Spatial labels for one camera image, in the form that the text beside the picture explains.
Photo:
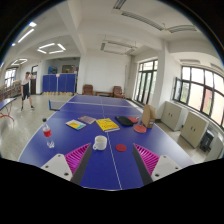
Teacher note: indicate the plastic bottle with red label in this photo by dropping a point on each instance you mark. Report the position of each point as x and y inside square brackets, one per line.
[47, 133]

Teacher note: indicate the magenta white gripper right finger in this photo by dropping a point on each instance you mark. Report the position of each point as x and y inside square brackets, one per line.
[151, 166]

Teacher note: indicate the person in black shorts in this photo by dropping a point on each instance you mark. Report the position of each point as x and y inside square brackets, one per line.
[25, 93]

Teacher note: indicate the yellow book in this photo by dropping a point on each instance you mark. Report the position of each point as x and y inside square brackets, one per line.
[107, 125]

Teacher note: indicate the beige cabinet near window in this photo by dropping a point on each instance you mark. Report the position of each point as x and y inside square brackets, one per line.
[194, 129]

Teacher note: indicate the small red round disc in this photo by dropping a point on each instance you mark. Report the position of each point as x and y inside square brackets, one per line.
[121, 147]

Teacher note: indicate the black bin by cabinet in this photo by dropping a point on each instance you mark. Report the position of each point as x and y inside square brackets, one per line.
[206, 140]

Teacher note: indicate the blue table tennis table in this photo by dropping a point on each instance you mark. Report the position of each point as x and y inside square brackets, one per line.
[108, 169]

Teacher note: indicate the purple grey booklet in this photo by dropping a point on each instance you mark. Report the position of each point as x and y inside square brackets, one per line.
[87, 119]

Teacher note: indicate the brown cardboard box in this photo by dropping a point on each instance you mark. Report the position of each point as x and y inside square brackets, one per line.
[148, 116]

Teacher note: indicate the brown armchair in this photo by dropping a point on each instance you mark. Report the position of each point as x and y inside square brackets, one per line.
[117, 92]
[88, 90]

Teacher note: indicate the white ceramic mug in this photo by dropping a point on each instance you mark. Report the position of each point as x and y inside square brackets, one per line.
[100, 143]

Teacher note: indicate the left brown armchair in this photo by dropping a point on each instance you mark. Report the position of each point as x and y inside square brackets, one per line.
[88, 90]

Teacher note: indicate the red table tennis paddle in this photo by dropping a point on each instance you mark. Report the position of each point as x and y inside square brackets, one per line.
[140, 128]

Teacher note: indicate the table tennis net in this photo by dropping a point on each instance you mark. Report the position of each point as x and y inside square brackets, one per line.
[57, 105]

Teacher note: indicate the red paddle behind case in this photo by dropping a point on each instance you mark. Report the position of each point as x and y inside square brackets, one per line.
[134, 120]

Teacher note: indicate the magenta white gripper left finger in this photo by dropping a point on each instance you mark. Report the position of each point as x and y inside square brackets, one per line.
[71, 166]

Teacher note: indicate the blue partition barrier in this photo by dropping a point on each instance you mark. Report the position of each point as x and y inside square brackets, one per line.
[64, 82]

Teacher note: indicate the beige cabinet far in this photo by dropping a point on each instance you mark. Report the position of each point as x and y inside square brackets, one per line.
[173, 116]

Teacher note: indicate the low wooden coffee table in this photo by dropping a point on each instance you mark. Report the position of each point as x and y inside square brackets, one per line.
[105, 94]

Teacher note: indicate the black paddle case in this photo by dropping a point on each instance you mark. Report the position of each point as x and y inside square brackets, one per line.
[124, 120]

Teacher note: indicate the yellow blue booklet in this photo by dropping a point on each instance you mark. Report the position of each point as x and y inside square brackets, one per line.
[77, 125]

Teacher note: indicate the right brown armchair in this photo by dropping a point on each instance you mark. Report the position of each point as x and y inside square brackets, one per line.
[117, 92]

